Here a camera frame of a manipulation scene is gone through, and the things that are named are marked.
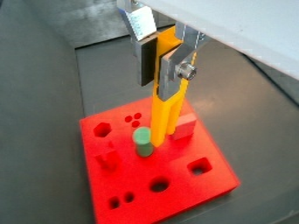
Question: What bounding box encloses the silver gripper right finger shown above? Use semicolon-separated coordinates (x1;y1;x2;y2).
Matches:
157;22;211;102

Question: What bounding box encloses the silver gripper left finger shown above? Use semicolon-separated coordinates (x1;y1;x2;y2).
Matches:
117;0;158;86

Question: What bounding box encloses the yellow slotted square-circle object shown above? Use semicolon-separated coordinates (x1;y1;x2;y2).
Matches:
151;27;190;147

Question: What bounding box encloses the red square peg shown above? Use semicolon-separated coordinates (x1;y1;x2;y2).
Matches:
173;113;197;140

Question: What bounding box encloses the red peg board fixture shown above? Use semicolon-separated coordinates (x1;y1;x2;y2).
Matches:
79;98;239;224

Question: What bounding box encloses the green cylinder peg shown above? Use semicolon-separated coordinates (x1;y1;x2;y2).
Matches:
133;127;155;158

